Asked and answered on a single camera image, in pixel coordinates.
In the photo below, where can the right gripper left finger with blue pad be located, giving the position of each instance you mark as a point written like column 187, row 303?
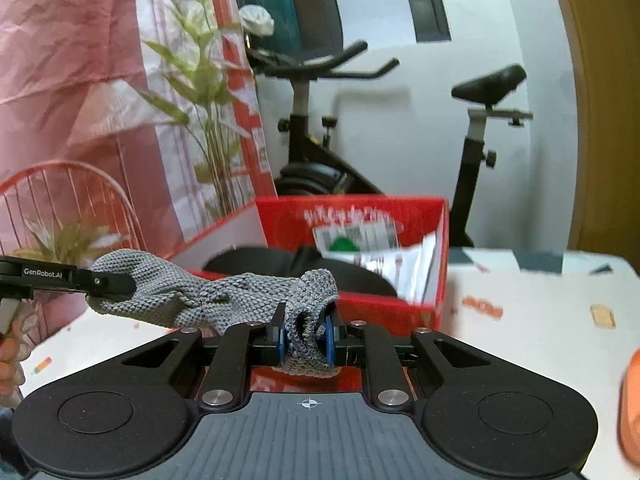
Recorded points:
column 232, row 357

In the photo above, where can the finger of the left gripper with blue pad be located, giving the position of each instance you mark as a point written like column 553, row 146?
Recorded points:
column 104, row 285

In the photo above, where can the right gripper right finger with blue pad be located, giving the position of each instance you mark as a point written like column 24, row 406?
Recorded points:
column 370, row 348

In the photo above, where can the grey knitted cloth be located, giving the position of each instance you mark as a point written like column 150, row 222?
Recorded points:
column 169, row 296

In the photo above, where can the black eye mask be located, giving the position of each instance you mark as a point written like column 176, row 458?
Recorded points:
column 278, row 262

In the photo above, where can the person's left hand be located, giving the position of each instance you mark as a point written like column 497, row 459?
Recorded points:
column 15, row 350

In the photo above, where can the white papers in box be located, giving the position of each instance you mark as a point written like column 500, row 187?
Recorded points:
column 408, row 269

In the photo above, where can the red strawberry cardboard box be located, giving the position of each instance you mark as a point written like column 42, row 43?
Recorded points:
column 287, row 223

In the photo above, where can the green potted plant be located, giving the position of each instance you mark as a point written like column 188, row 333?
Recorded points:
column 203, row 90

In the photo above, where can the red patterned curtain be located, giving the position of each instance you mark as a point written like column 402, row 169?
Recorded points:
column 71, row 76

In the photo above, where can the patterned white tablecloth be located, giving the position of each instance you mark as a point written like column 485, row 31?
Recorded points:
column 520, row 381

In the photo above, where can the orange plastic dish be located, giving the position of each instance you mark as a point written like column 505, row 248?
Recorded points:
column 629, row 412

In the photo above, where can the wooden door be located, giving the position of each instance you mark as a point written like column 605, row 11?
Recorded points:
column 604, row 44

